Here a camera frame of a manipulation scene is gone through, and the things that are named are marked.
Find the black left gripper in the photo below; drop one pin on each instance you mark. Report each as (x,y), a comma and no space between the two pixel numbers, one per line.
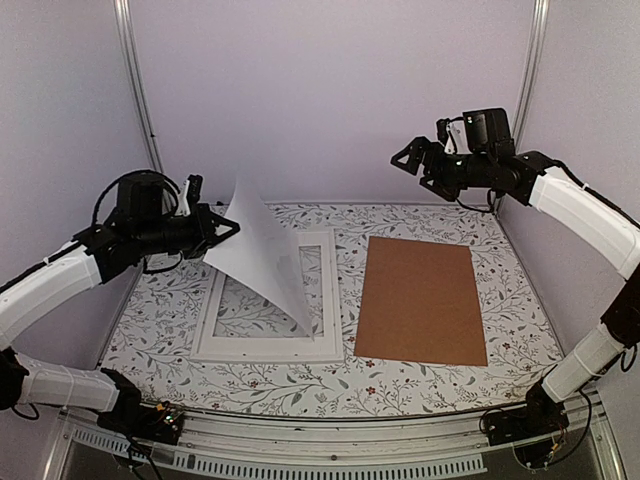
(205,235)

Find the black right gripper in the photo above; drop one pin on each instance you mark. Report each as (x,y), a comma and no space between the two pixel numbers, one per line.
(419,146)

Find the landscape photo print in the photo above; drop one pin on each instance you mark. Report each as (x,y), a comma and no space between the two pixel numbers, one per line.
(263,255)

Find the white photo print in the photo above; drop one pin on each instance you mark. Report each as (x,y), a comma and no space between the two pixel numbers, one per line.
(320,300)

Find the brown frame backing board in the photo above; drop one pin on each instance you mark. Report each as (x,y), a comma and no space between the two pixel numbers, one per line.
(420,304)

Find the white picture frame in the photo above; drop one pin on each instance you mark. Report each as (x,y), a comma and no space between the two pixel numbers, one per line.
(330,300)

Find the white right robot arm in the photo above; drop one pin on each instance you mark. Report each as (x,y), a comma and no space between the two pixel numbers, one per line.
(581,254)

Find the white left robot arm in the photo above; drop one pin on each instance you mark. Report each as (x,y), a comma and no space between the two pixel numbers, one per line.
(93,257)

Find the floral patterned table mat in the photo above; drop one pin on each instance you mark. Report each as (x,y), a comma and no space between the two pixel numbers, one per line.
(152,341)

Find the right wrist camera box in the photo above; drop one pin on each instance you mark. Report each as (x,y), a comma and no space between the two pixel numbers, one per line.
(488,131)

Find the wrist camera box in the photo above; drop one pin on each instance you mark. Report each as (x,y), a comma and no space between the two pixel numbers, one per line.
(140,194)
(488,131)

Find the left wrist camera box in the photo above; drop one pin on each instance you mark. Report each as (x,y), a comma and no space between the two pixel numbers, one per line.
(140,194)

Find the right aluminium corner post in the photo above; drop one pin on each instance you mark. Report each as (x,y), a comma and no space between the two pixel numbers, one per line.
(534,52)

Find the aluminium corner post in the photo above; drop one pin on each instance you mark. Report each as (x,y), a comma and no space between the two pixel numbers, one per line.
(534,52)
(125,30)

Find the front aluminium rail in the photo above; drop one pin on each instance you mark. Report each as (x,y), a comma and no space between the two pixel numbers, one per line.
(235,446)

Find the left aluminium corner post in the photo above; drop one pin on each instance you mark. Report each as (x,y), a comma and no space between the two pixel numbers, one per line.
(125,30)

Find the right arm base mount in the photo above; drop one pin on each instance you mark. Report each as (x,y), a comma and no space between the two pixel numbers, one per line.
(539,415)

